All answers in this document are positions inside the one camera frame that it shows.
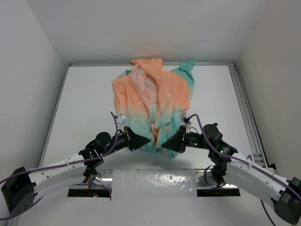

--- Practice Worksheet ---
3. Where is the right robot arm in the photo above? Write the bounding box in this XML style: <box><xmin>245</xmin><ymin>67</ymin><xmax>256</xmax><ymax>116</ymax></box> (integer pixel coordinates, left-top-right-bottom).
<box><xmin>162</xmin><ymin>123</ymin><xmax>301</xmax><ymax>225</ymax></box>

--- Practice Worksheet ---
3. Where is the metal base plate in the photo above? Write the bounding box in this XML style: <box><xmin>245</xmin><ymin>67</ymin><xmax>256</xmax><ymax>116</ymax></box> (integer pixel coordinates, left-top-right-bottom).
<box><xmin>68</xmin><ymin>168</ymin><xmax>240</xmax><ymax>189</ymax></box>

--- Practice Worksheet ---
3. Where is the orange and teal jacket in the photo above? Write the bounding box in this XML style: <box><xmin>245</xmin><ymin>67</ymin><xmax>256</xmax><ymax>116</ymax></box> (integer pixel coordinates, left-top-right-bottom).
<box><xmin>112</xmin><ymin>58</ymin><xmax>195</xmax><ymax>158</ymax></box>

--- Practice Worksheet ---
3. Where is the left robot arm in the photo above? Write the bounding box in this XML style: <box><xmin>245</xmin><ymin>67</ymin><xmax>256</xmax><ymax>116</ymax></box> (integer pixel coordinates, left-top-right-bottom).
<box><xmin>0</xmin><ymin>127</ymin><xmax>150</xmax><ymax>218</ymax></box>

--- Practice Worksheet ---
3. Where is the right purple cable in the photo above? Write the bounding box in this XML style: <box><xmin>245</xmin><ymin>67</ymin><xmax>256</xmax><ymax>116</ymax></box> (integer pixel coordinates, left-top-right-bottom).
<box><xmin>187</xmin><ymin>113</ymin><xmax>301</xmax><ymax>226</ymax></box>

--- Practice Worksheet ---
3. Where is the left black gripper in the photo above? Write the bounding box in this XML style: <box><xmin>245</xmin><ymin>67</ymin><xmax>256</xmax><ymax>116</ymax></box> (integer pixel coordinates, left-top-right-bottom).
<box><xmin>102</xmin><ymin>125</ymin><xmax>150</xmax><ymax>156</ymax></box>

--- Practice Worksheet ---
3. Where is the aluminium frame rail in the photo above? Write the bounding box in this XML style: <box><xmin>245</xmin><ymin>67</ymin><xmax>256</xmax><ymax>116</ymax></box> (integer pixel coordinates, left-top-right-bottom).
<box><xmin>58</xmin><ymin>62</ymin><xmax>273</xmax><ymax>170</ymax></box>

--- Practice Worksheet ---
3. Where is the purple cable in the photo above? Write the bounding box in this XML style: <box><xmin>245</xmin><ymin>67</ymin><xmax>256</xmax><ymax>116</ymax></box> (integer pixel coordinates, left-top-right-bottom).
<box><xmin>187</xmin><ymin>113</ymin><xmax>301</xmax><ymax>226</ymax></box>
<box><xmin>0</xmin><ymin>111</ymin><xmax>125</xmax><ymax>221</ymax></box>

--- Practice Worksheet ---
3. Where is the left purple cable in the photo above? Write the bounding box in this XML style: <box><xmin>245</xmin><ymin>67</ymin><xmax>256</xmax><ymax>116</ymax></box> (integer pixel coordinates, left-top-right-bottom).
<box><xmin>0</xmin><ymin>111</ymin><xmax>125</xmax><ymax>221</ymax></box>

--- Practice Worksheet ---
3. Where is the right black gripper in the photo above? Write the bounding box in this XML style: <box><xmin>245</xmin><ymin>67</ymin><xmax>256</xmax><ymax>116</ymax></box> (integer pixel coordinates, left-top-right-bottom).
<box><xmin>161</xmin><ymin>124</ymin><xmax>212</xmax><ymax>154</ymax></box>

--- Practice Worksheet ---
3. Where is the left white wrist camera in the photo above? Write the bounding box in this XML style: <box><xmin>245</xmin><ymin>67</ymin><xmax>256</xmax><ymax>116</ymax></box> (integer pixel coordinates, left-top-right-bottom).
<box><xmin>117</xmin><ymin>114</ymin><xmax>127</xmax><ymax>126</ymax></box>

